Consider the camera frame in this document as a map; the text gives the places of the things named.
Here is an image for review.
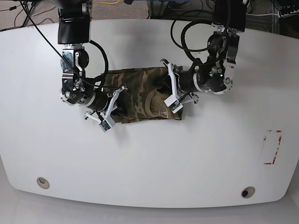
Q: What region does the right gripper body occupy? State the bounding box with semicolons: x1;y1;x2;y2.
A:
84;86;127;124

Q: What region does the left table cable grommet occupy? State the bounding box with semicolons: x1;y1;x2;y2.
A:
36;177;50;189

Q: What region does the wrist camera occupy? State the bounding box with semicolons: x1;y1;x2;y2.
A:
164;95;183;114
98;117;115;132

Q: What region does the white power strip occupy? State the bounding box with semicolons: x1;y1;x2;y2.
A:
278;7;299;18

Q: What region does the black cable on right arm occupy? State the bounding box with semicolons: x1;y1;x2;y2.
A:
20;0;124;94

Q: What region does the table cable grommet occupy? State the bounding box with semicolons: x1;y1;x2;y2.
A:
36;177;50;189
241;186;256;199

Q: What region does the right table cable grommet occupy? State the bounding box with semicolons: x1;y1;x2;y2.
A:
241;186;256;199

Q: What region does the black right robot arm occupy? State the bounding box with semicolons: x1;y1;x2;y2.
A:
58;0;125;131

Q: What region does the red tape rectangle marking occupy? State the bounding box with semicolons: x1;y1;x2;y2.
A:
261;130;282;165

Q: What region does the camouflage t-shirt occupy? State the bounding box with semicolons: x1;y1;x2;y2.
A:
105;67;183;124

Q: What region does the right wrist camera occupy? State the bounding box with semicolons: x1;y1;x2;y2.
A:
98;117;115;132

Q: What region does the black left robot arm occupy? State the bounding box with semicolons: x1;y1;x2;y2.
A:
171;0;248;102

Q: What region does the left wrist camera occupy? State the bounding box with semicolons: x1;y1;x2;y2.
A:
164;95;183;114

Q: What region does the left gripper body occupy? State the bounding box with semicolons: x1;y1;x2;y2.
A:
160;59;199;105

